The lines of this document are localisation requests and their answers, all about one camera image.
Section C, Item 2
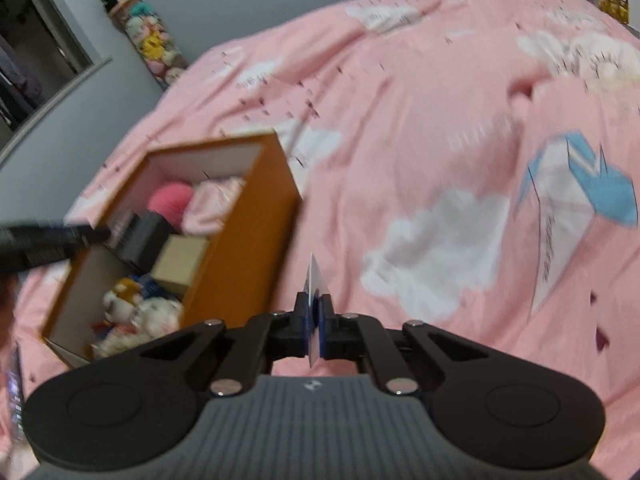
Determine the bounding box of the person's hand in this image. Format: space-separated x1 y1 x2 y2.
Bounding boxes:
0 275 20 349

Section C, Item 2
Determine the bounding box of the pink round plush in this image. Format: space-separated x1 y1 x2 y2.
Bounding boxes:
146 182 194 224

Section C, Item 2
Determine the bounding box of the orange cardboard storage box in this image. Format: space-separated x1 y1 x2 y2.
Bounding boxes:
41 132 302 367

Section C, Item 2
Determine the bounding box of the white card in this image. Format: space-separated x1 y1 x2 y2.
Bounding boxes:
304 255 330 367

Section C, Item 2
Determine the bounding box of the black box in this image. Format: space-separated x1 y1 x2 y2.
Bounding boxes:
106 210 177 274

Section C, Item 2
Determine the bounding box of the pink cloud-print duvet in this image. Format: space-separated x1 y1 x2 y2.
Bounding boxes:
0 0 640 480

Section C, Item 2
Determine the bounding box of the window with grey frame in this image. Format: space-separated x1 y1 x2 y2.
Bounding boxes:
1 0 111 165

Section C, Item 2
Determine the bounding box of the gold cardboard box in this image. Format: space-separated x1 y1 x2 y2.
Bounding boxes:
150 235 209 297

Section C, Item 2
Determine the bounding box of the white and orange plush toy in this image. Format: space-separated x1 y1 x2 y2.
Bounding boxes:
91 275 183 360

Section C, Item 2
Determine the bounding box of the small pink backpack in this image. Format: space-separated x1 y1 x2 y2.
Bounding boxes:
181 177 244 236

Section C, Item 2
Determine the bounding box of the hanging plush toy organizer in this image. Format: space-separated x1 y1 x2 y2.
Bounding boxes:
100 0 188 90

